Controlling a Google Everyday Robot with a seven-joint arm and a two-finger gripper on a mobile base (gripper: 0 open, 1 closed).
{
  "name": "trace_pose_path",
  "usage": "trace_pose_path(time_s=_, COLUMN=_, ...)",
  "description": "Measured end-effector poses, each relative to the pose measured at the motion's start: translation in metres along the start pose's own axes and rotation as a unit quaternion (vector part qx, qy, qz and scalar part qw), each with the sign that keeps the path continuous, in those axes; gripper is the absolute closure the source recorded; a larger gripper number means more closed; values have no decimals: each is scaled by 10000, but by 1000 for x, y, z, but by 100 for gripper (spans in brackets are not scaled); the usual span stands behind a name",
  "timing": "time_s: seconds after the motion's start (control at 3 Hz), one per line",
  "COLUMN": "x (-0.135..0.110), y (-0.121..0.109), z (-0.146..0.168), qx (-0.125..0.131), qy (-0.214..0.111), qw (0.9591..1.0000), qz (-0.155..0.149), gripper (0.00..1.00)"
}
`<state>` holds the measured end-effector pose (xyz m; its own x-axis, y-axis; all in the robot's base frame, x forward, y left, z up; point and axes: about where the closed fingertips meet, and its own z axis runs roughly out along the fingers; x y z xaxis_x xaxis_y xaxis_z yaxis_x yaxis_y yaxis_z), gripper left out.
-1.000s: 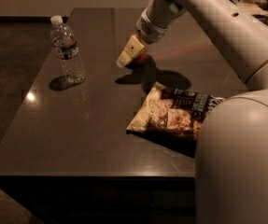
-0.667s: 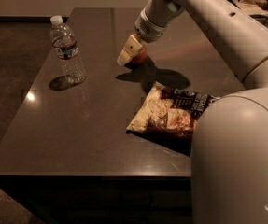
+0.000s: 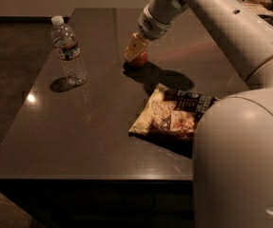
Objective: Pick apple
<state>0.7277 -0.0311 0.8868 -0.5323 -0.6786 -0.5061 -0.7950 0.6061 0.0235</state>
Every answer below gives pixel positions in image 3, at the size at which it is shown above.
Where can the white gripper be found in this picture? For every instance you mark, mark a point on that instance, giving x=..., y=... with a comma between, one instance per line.
x=150, y=28

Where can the red apple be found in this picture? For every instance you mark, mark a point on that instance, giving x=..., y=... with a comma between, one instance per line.
x=140, y=60

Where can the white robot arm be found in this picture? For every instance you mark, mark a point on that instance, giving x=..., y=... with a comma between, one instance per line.
x=233, y=148

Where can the clear plastic water bottle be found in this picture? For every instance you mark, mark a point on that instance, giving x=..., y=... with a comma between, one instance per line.
x=66, y=45

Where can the brown sea salt chip bag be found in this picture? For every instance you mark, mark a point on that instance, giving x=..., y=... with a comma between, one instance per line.
x=172, y=114

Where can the dark cabinet drawers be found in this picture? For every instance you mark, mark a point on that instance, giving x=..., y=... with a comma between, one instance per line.
x=104, y=203

